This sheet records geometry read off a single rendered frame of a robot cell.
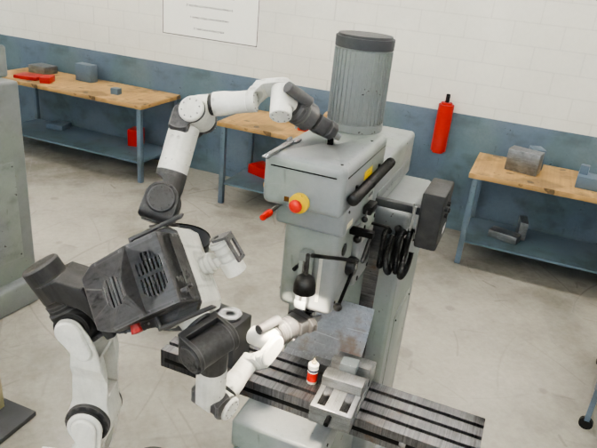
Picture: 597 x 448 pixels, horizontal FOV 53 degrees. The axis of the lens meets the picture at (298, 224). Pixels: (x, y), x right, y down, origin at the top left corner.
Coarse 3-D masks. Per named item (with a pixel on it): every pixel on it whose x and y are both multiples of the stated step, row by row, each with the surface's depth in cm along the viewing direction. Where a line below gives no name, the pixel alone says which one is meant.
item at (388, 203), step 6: (378, 198) 221; (384, 198) 221; (390, 198) 222; (378, 204) 222; (384, 204) 221; (390, 204) 220; (396, 204) 219; (402, 204) 218; (408, 204) 218; (402, 210) 219; (408, 210) 218
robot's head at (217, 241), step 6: (222, 234) 168; (228, 234) 166; (216, 240) 167; (222, 240) 166; (228, 240) 166; (234, 240) 168; (210, 246) 169; (216, 246) 166; (228, 246) 166; (240, 246) 169; (234, 252) 167; (240, 252) 170; (240, 258) 168
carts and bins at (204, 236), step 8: (184, 224) 424; (200, 232) 421; (208, 240) 413; (208, 248) 404; (168, 328) 410; (176, 328) 410; (592, 400) 350; (592, 408) 352; (584, 416) 358; (584, 424) 358; (592, 424) 355
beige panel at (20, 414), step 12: (0, 384) 320; (0, 396) 322; (0, 408) 324; (12, 408) 326; (24, 408) 327; (0, 420) 317; (12, 420) 318; (24, 420) 319; (0, 432) 310; (12, 432) 313
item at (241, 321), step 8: (224, 304) 235; (224, 312) 228; (232, 312) 229; (240, 312) 229; (232, 320) 224; (240, 320) 226; (248, 320) 229; (240, 328) 225; (248, 328) 231; (240, 336) 227; (240, 344) 229; (248, 344) 235; (232, 352) 225; (240, 352) 230; (248, 352) 237; (232, 360) 227
